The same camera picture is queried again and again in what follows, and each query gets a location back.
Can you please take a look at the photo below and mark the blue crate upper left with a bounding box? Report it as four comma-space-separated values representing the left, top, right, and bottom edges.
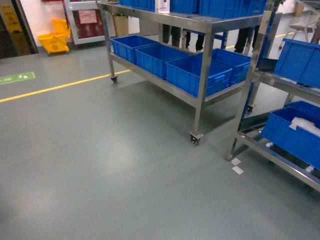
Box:
274, 38, 320, 88

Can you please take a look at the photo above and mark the blue crate on cart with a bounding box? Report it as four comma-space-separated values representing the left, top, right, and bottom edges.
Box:
111, 35, 159, 64
211, 48, 252, 86
166, 56, 233, 97
135, 44, 188, 79

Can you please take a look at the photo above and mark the blue crate rear left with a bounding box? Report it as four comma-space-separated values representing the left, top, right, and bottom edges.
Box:
284, 101, 320, 118

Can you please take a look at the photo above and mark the yellow wet floor sign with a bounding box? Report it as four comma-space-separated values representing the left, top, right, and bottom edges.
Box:
0, 4, 23, 33

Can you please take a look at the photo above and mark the steel flow rack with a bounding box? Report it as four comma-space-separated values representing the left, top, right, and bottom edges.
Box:
224, 0, 320, 191

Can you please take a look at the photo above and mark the white foam packing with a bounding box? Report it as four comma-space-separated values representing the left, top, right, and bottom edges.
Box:
289, 117, 320, 137

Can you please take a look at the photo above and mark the potted plant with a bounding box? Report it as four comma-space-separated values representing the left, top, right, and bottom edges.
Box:
112, 13, 129, 38

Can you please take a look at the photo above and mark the blue crate lower left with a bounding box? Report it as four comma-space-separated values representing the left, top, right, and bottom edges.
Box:
261, 107, 320, 169

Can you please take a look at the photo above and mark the steel wheeled shelf cart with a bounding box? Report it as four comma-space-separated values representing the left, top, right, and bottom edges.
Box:
95, 0, 276, 146

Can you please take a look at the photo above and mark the yellow mop bucket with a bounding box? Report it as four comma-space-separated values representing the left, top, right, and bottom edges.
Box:
38, 18, 71, 55

